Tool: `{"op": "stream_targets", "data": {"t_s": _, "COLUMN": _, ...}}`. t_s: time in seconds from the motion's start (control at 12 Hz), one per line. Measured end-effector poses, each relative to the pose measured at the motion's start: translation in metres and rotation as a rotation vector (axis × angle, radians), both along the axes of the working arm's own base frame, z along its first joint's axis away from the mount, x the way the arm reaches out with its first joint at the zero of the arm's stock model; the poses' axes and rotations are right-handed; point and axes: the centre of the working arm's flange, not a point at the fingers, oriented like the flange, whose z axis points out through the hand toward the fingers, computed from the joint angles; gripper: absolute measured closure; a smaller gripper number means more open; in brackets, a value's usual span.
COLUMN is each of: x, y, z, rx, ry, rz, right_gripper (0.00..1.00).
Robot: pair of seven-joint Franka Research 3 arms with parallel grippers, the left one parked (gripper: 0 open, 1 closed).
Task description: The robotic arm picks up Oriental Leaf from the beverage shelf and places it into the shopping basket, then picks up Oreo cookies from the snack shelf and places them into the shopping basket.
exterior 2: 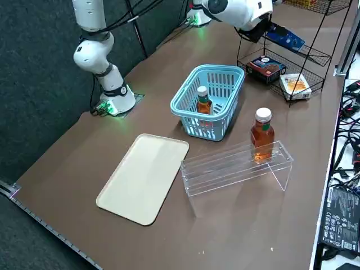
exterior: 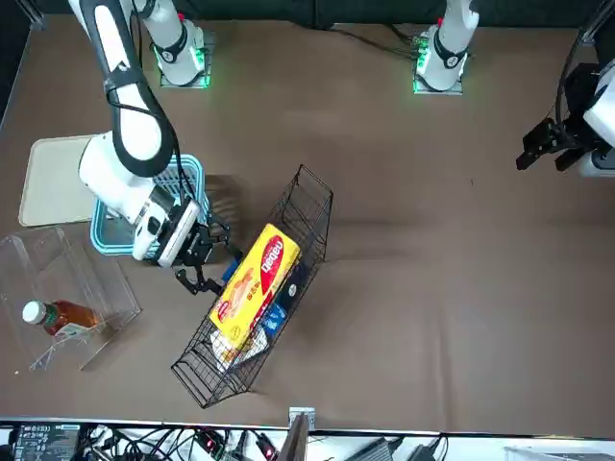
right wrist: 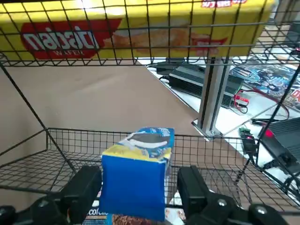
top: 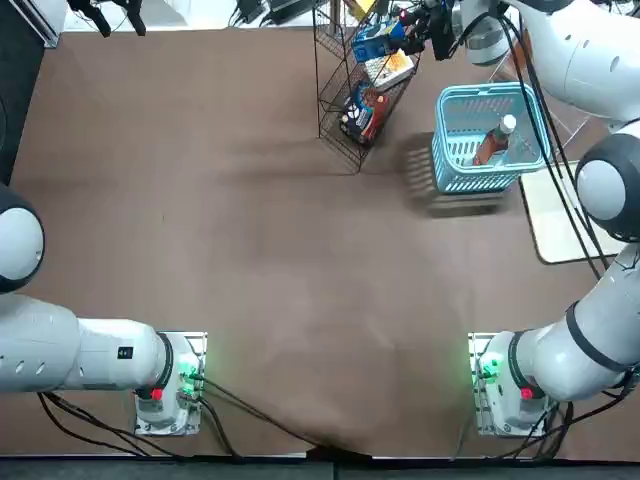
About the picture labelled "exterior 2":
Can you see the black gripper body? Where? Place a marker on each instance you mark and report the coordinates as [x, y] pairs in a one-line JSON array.
[[260, 29]]

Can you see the blue Oreo cookie box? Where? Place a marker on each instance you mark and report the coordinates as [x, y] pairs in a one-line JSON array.
[[292, 42]]

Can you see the amber tea bottle white cap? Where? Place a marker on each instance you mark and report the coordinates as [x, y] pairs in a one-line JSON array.
[[204, 105], [261, 135]]

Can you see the light blue plastic basket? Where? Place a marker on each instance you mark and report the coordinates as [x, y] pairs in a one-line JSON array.
[[206, 136]]

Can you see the clear acrylic shelf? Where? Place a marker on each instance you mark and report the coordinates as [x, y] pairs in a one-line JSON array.
[[239, 171]]

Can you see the dark chocolate cookie box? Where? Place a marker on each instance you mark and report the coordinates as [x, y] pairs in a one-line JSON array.
[[264, 69]]

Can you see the yellow wafer box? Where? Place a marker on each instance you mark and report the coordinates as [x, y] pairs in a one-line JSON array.
[[305, 2]]

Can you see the white cracker box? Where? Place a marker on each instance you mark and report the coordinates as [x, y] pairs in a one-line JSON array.
[[295, 85]]

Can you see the cream plastic tray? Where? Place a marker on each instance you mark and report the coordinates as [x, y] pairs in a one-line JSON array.
[[140, 180]]

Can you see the black labelled power adapter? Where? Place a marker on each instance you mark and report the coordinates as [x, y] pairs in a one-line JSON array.
[[340, 219]]

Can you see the aluminium profile post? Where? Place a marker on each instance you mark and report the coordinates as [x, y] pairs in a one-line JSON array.
[[347, 42]]

